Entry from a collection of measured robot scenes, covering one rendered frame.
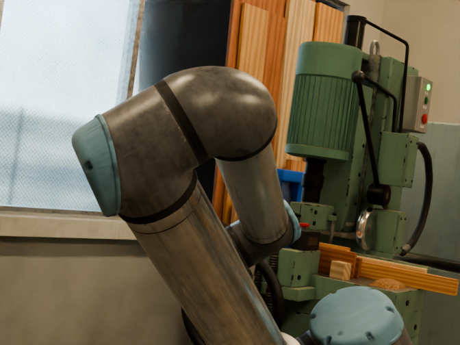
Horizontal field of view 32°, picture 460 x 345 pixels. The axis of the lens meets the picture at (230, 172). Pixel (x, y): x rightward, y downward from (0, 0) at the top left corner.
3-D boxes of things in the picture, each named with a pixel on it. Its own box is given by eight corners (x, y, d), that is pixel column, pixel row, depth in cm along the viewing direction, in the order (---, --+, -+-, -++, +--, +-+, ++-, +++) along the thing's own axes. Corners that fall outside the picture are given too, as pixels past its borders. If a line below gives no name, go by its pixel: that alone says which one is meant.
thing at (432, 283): (248, 254, 230) (250, 240, 230) (252, 254, 232) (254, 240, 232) (454, 296, 197) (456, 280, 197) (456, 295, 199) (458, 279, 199)
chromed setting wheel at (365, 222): (350, 250, 221) (356, 205, 221) (368, 249, 232) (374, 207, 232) (361, 252, 220) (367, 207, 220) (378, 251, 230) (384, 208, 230)
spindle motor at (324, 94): (272, 152, 219) (287, 39, 219) (302, 157, 234) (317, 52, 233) (330, 159, 209) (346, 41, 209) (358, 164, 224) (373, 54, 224)
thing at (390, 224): (363, 248, 228) (368, 207, 228) (372, 248, 234) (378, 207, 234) (393, 254, 223) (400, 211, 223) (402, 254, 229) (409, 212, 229)
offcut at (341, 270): (328, 277, 201) (331, 260, 201) (336, 276, 203) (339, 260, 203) (342, 280, 198) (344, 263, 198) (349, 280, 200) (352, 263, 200)
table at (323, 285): (168, 272, 214) (170, 249, 214) (229, 268, 240) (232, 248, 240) (379, 321, 181) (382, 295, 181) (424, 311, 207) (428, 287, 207)
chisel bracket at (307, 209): (285, 231, 219) (289, 200, 219) (309, 232, 231) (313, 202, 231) (309, 236, 215) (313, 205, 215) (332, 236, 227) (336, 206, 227)
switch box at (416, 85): (395, 128, 238) (402, 74, 238) (407, 132, 246) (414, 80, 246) (415, 130, 235) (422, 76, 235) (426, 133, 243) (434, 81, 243)
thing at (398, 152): (374, 183, 230) (381, 131, 230) (386, 185, 237) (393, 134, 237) (402, 187, 225) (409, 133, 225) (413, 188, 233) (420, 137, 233)
